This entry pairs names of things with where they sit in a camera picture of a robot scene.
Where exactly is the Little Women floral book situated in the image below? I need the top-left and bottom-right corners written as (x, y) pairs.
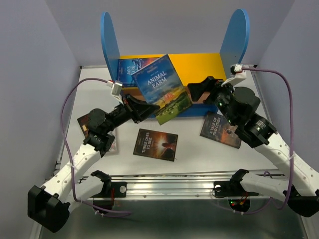
top-left (108, 130), bottom-right (118, 153)

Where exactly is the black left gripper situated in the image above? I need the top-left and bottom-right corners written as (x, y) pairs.
top-left (104, 92), bottom-right (160, 133)

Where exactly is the Three Days to See book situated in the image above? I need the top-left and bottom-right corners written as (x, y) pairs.
top-left (133, 128), bottom-right (178, 162)

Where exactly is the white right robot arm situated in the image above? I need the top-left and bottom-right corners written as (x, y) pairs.
top-left (187, 77), bottom-right (319, 217)

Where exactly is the Animal Farm book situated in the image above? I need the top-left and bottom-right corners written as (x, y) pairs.
top-left (132, 54), bottom-right (192, 125)

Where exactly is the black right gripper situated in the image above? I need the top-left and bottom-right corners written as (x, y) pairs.
top-left (188, 76), bottom-right (238, 126)

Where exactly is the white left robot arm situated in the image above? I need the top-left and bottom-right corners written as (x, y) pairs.
top-left (27, 94), bottom-right (159, 233)

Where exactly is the dark red book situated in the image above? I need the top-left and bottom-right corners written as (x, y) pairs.
top-left (77, 114), bottom-right (89, 137)

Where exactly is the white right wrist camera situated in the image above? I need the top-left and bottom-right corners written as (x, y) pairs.
top-left (221, 64), bottom-right (247, 86)

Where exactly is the aluminium mounting rail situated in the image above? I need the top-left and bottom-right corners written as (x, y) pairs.
top-left (39, 170), bottom-right (305, 200)

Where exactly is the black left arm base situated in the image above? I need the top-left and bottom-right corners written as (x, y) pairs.
top-left (80, 170), bottom-right (130, 217)

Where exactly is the A Tale of Two Cities book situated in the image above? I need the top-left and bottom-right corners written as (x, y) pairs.
top-left (200, 112), bottom-right (241, 149)

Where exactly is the Jane Eyre book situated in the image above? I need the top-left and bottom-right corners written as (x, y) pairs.
top-left (117, 57), bottom-right (157, 87)

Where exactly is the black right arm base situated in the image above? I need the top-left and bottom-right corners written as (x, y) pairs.
top-left (212, 169), bottom-right (259, 214)

